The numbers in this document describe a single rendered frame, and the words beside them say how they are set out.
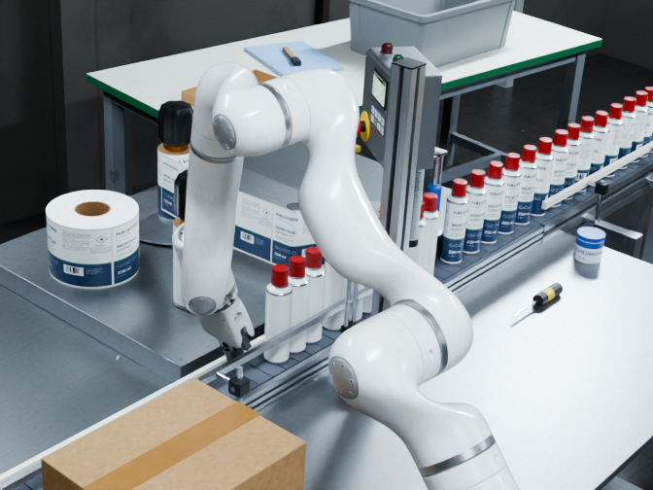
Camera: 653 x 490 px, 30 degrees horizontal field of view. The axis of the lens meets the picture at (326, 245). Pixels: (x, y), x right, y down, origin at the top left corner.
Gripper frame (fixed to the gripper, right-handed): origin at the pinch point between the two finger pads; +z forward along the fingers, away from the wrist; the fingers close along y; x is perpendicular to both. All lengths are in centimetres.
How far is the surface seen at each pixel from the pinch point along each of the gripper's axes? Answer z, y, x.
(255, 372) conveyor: 7.8, -0.8, -2.7
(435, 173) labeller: 9, 4, -71
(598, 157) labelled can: 45, -2, -129
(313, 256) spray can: -5.5, -0.7, -24.6
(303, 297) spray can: -0.3, -2.4, -18.1
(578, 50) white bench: 108, 78, -250
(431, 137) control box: -27, -18, -45
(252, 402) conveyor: 7.9, -5.3, 3.2
